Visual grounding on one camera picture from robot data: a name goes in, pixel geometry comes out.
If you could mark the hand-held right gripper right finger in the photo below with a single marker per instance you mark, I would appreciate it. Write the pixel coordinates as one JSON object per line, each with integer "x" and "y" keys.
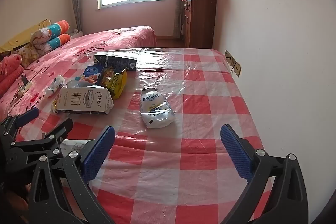
{"x": 236, "y": 150}

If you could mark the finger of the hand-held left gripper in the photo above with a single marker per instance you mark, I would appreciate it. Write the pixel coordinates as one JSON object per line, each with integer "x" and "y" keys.
{"x": 61, "y": 132}
{"x": 29, "y": 115}

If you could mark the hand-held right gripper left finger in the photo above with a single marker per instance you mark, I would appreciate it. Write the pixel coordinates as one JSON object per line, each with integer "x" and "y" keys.
{"x": 98, "y": 153}

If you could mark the white milk carton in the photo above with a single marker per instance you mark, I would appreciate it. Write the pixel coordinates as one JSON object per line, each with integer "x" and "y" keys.
{"x": 81, "y": 100}

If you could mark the white blue wrapper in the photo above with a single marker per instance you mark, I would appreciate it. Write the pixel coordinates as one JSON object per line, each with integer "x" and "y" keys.
{"x": 56, "y": 83}

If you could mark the blue cartoon print carton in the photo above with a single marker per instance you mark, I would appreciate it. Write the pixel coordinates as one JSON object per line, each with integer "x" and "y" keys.
{"x": 92, "y": 73}

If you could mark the white blue print pouch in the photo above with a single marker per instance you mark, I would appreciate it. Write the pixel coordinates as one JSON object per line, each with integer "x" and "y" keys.
{"x": 155, "y": 108}

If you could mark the yellow snack bag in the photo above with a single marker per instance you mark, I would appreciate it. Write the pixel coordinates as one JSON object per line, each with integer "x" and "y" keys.
{"x": 115, "y": 82}

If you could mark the dark carton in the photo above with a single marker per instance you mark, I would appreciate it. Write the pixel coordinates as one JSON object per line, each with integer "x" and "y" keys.
{"x": 115, "y": 61}

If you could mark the white power strip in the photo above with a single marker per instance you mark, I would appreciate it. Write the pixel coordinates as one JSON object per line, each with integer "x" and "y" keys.
{"x": 26, "y": 85}

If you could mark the black charger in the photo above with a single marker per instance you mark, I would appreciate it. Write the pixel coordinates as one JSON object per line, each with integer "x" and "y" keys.
{"x": 25, "y": 79}

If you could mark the folded pink blankets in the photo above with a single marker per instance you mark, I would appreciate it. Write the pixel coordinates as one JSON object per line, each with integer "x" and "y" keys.
{"x": 10, "y": 79}

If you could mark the red white checkered tablecloth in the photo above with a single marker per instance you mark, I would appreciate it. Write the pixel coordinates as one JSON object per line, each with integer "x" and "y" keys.
{"x": 199, "y": 108}

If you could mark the gold floral pillow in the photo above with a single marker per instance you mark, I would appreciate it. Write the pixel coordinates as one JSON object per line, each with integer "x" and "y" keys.
{"x": 27, "y": 56}

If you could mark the yellow headboard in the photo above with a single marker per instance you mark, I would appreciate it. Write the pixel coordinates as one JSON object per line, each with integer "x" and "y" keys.
{"x": 23, "y": 35}

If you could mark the pink heart print blanket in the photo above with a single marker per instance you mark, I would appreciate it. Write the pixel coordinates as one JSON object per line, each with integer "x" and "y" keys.
{"x": 105, "y": 40}

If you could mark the brown wooden cabinet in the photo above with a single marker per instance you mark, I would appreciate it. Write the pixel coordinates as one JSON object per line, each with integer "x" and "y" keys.
{"x": 202, "y": 19}

